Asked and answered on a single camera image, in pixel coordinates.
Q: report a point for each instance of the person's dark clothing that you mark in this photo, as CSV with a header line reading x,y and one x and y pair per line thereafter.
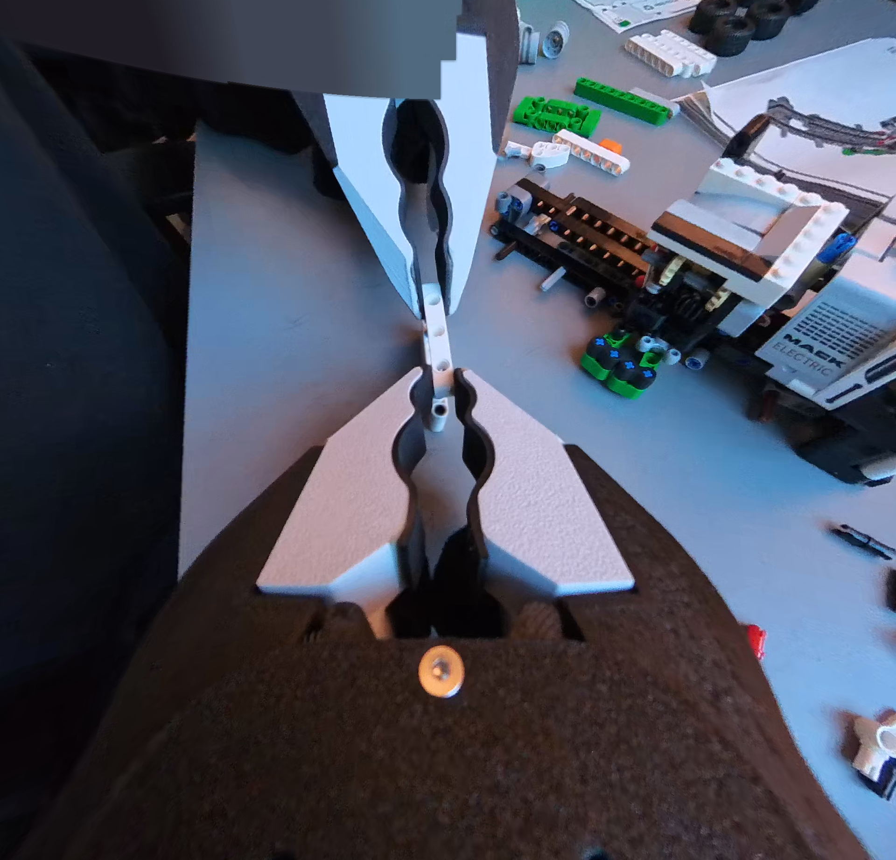
x,y
70,384

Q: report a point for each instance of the lego truck chassis assembly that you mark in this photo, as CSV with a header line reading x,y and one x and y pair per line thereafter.
x,y
742,244

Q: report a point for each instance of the small orange lego piece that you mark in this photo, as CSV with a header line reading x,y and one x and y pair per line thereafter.
x,y
610,144

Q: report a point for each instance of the black lego pin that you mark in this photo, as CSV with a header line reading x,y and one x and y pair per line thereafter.
x,y
861,539

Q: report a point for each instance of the stacked white lego beams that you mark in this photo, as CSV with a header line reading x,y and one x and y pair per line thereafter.
x,y
668,53

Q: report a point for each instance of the long green lego beam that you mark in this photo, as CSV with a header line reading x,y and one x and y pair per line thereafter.
x,y
616,95

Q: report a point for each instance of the grey lego connector with holes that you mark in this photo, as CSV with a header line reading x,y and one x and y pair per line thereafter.
x,y
654,344

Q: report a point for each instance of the green and black lego assembly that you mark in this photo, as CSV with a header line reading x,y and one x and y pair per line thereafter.
x,y
595,366

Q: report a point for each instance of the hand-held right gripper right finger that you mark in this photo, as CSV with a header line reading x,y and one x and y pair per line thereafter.
x,y
546,517

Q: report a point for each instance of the lego instruction booklet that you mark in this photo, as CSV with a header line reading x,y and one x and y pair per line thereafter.
x,y
805,83

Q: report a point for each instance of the white lego truck hood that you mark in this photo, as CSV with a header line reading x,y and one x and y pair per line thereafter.
x,y
833,328

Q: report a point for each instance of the long white lego beam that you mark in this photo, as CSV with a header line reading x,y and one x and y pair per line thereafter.
x,y
591,151

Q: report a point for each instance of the small blue white lego piece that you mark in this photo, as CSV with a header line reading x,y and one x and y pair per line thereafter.
x,y
694,361

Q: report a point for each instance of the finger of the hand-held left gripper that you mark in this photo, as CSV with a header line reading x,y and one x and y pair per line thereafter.
x,y
364,167
470,160

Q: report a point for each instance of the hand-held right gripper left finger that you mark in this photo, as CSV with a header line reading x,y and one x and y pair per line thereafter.
x,y
336,517

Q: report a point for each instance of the white curved lego piece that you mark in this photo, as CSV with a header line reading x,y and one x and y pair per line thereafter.
x,y
549,153

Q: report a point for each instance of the green lego frame piece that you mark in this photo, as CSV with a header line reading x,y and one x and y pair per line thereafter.
x,y
523,112

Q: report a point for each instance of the red lego piece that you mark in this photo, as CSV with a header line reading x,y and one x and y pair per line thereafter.
x,y
756,641

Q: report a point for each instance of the grey lego bush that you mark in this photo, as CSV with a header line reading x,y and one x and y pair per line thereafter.
x,y
595,298

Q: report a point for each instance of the pile of small lego pieces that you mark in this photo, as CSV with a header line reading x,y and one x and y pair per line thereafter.
x,y
871,748

